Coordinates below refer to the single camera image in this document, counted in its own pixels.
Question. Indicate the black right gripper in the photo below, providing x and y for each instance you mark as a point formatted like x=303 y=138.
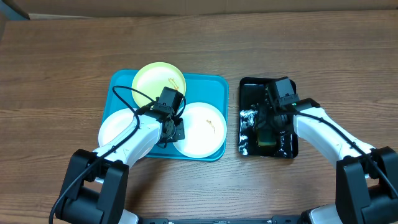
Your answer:
x=265 y=123

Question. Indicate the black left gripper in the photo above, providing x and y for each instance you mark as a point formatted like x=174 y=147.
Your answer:
x=181 y=134

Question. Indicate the green yellow sponge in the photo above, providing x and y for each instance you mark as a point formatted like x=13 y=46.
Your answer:
x=266 y=137

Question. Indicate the white plate with pink rim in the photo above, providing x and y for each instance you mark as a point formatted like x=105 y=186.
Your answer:
x=113 y=125

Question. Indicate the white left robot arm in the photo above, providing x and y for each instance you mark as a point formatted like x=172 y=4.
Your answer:
x=95 y=184

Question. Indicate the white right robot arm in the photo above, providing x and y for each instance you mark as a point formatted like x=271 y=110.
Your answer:
x=366 y=177

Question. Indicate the black water tray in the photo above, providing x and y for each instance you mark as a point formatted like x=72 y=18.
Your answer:
x=254 y=91

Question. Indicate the blue plastic tray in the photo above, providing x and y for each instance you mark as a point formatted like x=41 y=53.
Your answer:
x=209 y=89

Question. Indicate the yellow-green plate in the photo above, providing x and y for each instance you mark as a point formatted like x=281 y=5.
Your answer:
x=152 y=78

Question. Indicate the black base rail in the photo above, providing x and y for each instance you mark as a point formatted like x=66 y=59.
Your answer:
x=278 y=219

